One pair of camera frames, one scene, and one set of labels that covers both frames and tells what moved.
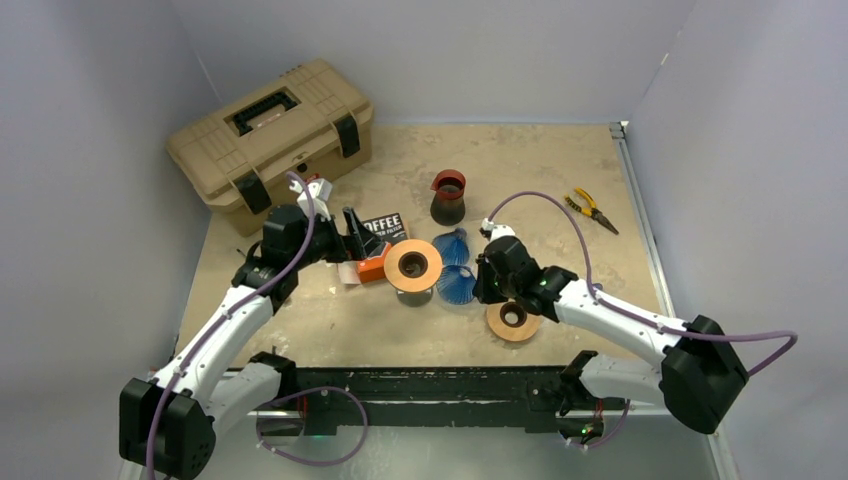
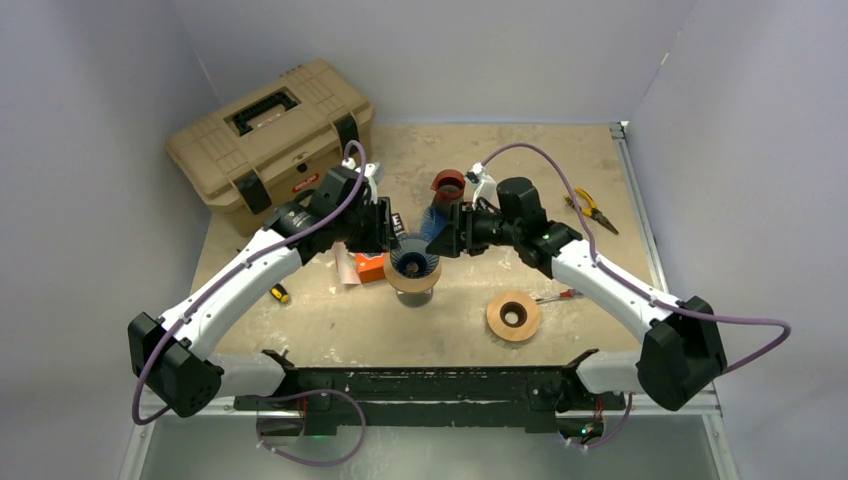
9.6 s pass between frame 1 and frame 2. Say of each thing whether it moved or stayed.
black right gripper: moved
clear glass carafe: stayed
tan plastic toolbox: stayed
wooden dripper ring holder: stayed
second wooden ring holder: stayed
